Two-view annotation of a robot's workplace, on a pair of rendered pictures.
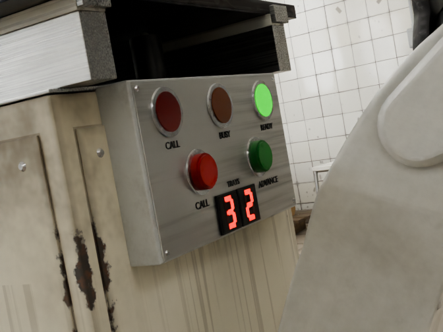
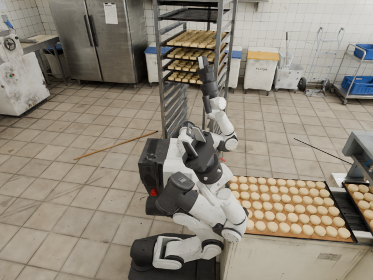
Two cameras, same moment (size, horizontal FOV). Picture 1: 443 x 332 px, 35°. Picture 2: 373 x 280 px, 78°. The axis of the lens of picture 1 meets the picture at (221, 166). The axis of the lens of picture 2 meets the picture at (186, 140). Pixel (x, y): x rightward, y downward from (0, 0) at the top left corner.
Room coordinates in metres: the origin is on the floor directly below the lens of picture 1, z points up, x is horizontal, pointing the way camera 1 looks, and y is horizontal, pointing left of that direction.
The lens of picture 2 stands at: (1.29, -0.59, 1.94)
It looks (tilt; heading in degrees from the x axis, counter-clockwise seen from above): 36 degrees down; 154
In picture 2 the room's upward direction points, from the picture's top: straight up
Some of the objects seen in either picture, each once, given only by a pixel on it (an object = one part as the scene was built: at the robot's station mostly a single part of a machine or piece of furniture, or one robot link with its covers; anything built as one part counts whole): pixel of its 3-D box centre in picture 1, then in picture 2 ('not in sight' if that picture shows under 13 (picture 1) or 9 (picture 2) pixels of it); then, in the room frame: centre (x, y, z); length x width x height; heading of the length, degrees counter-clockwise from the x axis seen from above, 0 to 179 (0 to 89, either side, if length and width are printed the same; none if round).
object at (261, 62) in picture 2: not in sight; (259, 71); (-2.08, 2.62, 0.38); 0.64 x 0.54 x 0.77; 141
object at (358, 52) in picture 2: not in sight; (367, 51); (-0.98, 3.86, 0.88); 0.40 x 0.30 x 0.16; 147
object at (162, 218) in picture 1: (213, 155); not in sight; (0.62, 0.01, 0.77); 0.24 x 0.04 x 0.14; 148
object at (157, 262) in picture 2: not in sight; (169, 252); (0.43, -0.32, 0.28); 0.21 x 0.20 x 0.13; 59
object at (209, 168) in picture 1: (200, 171); not in sight; (0.57, 0.02, 0.76); 0.03 x 0.02 x 0.03; 148
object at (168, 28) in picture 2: not in sight; (176, 24); (-0.63, 0.25, 1.59); 0.64 x 0.03 x 0.03; 135
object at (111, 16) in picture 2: not in sight; (110, 13); (-3.18, 0.17, 1.39); 0.22 x 0.03 x 0.31; 54
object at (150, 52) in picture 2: not in sight; (162, 65); (-3.24, 1.04, 0.38); 0.64 x 0.54 x 0.77; 146
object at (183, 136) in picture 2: not in sight; (185, 140); (0.50, -0.21, 1.30); 0.10 x 0.07 x 0.09; 149
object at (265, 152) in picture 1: (258, 156); not in sight; (0.65, -0.04, 0.76); 0.03 x 0.02 x 0.03; 148
